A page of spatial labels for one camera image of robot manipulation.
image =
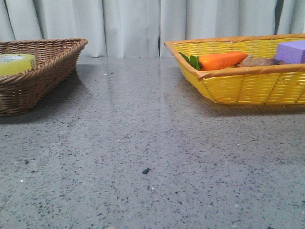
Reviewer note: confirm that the yellow tape roll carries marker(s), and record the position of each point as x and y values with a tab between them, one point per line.
16	63

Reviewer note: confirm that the small black debris piece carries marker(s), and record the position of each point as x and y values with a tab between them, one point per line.
146	171

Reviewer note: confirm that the orange toy carrot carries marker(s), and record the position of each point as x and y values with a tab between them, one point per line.
215	61

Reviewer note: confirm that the white curtain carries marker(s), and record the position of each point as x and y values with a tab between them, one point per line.
139	28

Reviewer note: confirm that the brown wicker basket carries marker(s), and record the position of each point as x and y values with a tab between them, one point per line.
55	60

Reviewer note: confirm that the brown toy potato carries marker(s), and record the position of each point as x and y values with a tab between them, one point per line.
250	61

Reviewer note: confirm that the yellow wicker basket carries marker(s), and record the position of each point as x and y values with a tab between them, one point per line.
278	84

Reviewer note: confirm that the purple foam block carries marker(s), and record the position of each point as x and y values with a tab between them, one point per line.
291	52

